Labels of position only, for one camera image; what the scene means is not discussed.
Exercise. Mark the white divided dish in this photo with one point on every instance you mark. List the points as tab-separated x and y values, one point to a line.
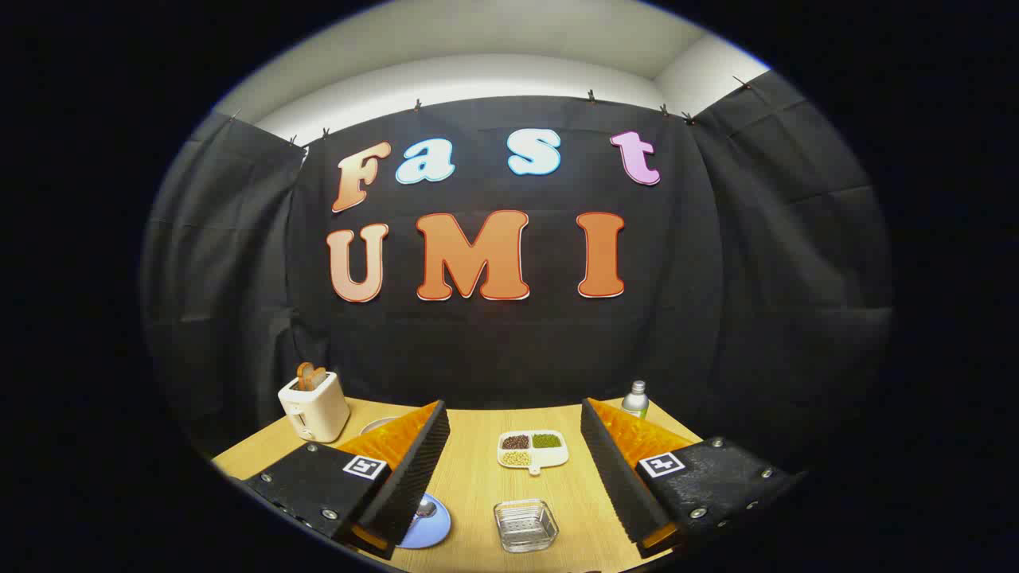
549	457

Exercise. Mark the yellow beans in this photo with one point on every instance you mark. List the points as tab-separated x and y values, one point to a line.
516	458

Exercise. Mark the blue round plate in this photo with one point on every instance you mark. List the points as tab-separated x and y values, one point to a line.
434	532

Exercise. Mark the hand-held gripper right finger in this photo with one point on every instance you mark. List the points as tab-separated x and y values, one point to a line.
617	469

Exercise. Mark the clear square drain tray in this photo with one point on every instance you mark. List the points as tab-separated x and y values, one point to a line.
525	527

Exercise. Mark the silver green label bottle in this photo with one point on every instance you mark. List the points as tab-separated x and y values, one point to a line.
634	402

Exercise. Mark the green beans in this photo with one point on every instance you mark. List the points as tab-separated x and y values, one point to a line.
547	440

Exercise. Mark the oval grey food plate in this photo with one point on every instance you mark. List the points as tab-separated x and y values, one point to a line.
378	425

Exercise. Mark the cream toaster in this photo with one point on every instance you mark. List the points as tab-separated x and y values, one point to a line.
318	410

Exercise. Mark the dark brown beans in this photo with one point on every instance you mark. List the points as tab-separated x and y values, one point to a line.
516	442

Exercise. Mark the toasted bread slices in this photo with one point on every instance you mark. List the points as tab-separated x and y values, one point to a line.
310	376

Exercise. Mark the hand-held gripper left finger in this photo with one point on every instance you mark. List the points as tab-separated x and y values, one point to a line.
414	469

